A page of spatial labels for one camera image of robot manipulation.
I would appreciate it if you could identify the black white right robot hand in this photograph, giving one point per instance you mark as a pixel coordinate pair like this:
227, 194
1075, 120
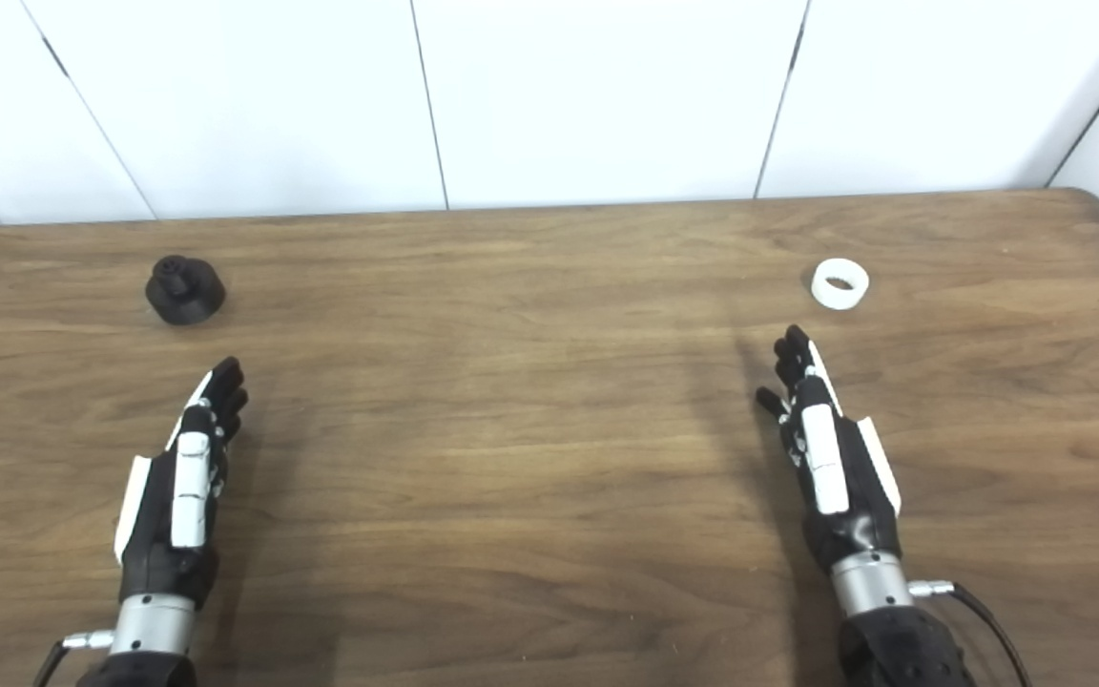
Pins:
826, 458

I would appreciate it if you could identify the round black part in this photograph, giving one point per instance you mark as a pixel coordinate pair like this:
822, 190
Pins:
185, 291

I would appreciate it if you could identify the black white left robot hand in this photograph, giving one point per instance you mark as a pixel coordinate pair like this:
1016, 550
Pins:
189, 487

